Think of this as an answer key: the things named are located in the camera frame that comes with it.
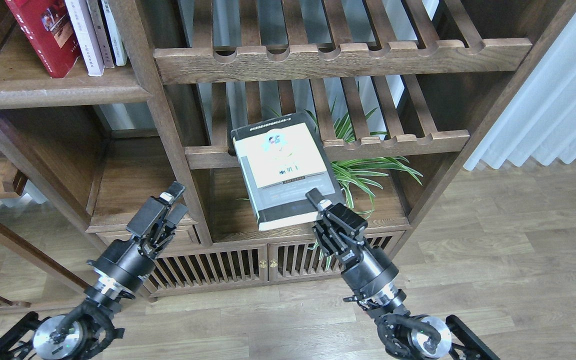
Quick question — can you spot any red paperback book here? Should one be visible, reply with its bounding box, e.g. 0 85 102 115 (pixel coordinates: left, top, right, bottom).
5 0 82 78

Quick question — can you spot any green spider plant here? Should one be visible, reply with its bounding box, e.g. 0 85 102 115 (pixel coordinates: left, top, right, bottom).
238 97 424 271

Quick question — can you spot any yellow green black book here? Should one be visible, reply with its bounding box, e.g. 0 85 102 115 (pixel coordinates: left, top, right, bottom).
230 112 347 232

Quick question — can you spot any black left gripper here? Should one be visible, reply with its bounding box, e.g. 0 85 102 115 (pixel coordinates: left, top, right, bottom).
86 181 188 301

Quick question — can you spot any pale lavender white book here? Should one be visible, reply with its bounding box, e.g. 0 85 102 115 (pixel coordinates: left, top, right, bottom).
65 0 105 76

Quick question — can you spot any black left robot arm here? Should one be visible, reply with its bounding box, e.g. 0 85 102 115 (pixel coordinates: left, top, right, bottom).
0 181 188 360

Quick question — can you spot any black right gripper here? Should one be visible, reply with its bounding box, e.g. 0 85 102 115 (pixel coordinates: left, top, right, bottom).
305 188 399 306

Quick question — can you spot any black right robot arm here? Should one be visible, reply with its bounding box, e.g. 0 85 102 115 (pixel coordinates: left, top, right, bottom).
306 188 498 360

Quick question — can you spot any dark wooden bookshelf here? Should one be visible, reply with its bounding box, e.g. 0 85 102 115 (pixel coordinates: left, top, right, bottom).
0 0 576 297

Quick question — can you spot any white sheer curtain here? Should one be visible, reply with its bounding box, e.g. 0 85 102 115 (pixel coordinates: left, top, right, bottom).
463 13 576 171

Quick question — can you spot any white green upright book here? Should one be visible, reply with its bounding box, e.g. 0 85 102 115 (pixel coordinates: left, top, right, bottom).
101 0 128 67

